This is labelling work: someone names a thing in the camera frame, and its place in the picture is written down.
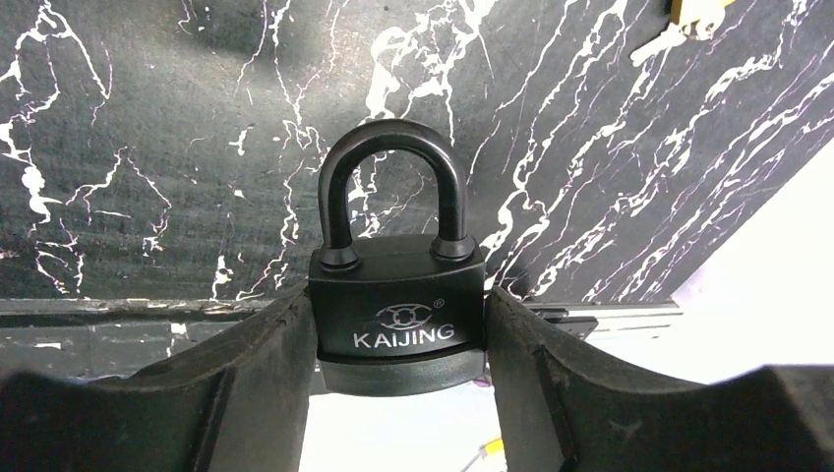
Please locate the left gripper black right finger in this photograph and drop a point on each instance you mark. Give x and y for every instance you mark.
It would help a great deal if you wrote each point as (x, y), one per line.
(565, 405)

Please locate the silver key bunch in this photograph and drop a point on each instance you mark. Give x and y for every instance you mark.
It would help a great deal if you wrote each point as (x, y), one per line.
(674, 35)

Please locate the black padlock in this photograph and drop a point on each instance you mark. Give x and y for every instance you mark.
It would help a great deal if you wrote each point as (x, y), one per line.
(397, 315)

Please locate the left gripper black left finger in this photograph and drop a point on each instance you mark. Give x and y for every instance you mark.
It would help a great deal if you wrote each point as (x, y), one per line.
(236, 402)

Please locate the long shackle brass padlock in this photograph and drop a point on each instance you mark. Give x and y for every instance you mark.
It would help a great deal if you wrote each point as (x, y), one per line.
(686, 12)

